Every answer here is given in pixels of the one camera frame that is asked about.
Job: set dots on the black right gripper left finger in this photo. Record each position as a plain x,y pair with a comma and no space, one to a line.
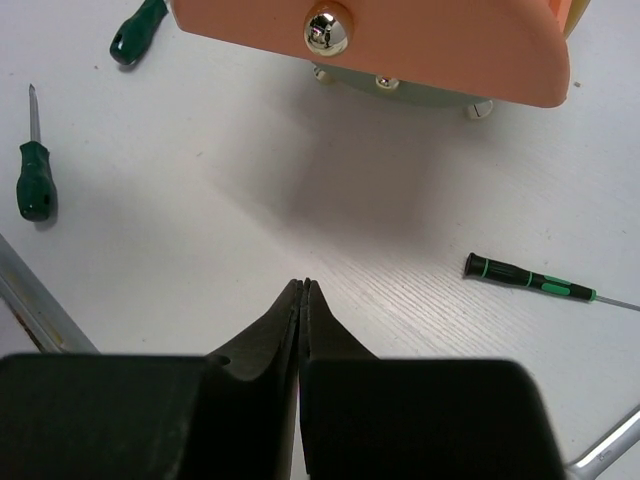
225,415

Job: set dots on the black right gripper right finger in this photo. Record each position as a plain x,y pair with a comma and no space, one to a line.
363,417

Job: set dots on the black green precision screwdriver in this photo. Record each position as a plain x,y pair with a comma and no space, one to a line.
491,270

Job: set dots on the orange drawer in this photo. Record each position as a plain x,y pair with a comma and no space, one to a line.
308,30

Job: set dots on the long green screwdriver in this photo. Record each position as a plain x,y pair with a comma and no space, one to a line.
36,191

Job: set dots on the silver open-end wrench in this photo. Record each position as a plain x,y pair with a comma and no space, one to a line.
607,450

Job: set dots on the cream drawer cabinet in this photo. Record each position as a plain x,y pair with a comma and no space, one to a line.
405,90

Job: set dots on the aluminium table rail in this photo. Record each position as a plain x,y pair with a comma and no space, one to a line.
45,320

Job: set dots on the large green-handled screwdriver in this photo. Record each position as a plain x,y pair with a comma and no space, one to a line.
134,37

